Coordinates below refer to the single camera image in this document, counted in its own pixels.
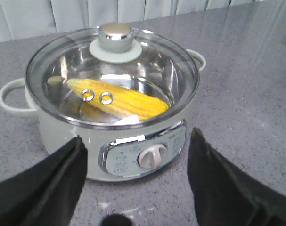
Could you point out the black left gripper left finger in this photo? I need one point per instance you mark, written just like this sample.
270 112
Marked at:
47 193

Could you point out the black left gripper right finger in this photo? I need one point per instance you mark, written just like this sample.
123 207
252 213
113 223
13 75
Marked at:
224 195

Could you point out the yellow corn cob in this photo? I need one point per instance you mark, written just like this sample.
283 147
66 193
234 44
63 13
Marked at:
118 101

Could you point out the glass pot lid steel rim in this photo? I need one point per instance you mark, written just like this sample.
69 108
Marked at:
135 59

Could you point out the pale green electric cooking pot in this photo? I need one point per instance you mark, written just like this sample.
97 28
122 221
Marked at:
113 155

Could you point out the white pleated curtain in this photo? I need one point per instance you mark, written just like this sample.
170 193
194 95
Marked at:
30 18

